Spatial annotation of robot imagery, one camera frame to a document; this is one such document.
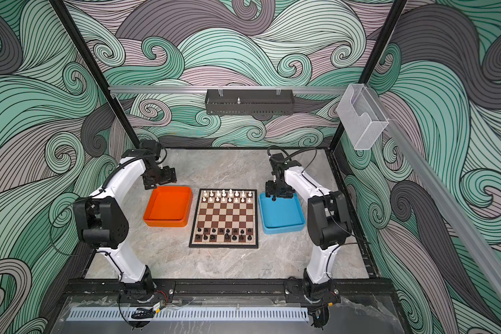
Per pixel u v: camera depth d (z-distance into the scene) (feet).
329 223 1.60
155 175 2.49
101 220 1.56
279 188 2.56
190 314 2.29
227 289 2.47
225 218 2.95
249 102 3.12
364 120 2.52
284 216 2.88
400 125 2.34
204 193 3.21
